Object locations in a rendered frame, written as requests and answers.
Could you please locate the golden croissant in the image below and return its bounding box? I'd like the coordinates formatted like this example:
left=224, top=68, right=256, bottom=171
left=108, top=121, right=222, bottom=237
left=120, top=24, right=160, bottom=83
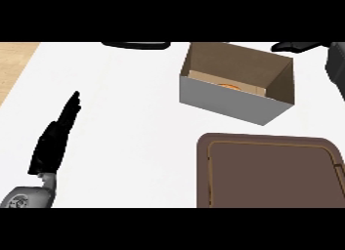
left=216, top=83, right=241, bottom=91

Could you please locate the brown tray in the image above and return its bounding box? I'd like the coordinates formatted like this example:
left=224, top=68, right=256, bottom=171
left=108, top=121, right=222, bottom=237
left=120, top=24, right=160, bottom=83
left=196, top=132, right=345, bottom=209

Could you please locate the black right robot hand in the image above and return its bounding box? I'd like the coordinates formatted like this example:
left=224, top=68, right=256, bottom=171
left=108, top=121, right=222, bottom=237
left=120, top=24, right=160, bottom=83
left=270, top=42, right=333, bottom=54

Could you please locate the open cardboard box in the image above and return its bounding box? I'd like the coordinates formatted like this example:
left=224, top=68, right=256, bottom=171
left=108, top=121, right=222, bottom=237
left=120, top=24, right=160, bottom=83
left=178, top=42, right=296, bottom=127

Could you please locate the black curved object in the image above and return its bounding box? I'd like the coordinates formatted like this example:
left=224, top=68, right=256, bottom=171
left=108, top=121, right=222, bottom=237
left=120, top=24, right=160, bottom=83
left=99, top=42, right=172, bottom=51

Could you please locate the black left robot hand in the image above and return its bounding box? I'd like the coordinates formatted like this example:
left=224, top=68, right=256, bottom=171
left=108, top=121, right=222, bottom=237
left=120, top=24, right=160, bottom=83
left=27, top=90, right=83, bottom=177

